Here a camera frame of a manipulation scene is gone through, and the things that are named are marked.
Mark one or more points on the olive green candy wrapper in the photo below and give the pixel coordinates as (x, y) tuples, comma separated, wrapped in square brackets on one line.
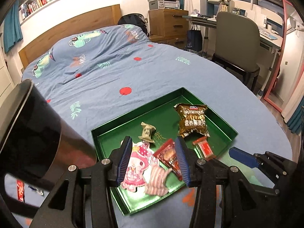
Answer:
[(147, 132)]

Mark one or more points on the dark shopping bag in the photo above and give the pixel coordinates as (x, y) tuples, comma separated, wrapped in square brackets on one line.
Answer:
[(194, 39)]

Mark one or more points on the blue patterned bed duvet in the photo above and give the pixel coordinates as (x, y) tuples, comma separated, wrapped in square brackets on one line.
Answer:
[(119, 70)]

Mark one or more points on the wooden drawer cabinet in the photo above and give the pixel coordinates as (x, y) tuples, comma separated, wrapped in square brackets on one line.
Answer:
[(169, 26)]

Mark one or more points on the white desk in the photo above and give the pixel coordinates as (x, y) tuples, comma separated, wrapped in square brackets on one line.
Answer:
[(271, 42)]

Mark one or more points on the pink striped candy wrapper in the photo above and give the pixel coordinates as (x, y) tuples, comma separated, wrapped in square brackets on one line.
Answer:
[(156, 185)]

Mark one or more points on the teal curtain left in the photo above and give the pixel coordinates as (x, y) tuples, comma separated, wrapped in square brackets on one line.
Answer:
[(12, 29)]

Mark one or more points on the grey office chair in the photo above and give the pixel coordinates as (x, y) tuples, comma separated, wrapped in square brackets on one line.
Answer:
[(237, 45)]

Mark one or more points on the black backpack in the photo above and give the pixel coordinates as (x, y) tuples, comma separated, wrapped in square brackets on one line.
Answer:
[(134, 19)]

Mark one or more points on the white printer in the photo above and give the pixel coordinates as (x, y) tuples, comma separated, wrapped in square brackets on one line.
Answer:
[(163, 4)]

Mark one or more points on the small red orange sachet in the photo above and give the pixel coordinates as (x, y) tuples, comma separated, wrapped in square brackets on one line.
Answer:
[(203, 147)]

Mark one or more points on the blue white snack packet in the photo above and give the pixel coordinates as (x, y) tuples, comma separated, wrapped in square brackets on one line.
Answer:
[(37, 190)]

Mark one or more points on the red white spicy snack packet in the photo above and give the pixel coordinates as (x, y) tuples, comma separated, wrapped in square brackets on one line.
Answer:
[(20, 191)]

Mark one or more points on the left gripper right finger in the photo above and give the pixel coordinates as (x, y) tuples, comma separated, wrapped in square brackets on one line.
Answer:
[(243, 204)]

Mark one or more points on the green metal tray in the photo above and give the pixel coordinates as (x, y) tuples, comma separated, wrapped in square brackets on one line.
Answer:
[(161, 114)]

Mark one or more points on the brown nutritious snack packet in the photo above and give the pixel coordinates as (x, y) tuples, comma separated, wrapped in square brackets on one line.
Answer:
[(192, 119)]

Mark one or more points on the wooden headboard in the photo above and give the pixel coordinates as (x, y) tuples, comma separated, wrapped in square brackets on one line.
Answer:
[(98, 18)]

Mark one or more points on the white wardrobe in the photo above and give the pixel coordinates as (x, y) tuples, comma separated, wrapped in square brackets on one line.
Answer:
[(6, 83)]

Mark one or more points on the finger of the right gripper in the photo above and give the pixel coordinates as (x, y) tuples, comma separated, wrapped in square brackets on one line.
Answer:
[(278, 169)]

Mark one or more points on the pink cartoon character snack pack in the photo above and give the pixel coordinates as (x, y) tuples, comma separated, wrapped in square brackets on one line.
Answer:
[(142, 159)]

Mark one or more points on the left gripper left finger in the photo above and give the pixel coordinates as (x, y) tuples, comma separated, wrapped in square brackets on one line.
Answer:
[(65, 204)]

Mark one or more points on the pink framed mirror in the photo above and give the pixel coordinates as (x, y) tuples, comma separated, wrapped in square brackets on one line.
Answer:
[(266, 97)]

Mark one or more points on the red brown snack packet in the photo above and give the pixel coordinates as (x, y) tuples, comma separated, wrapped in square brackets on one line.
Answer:
[(167, 155)]

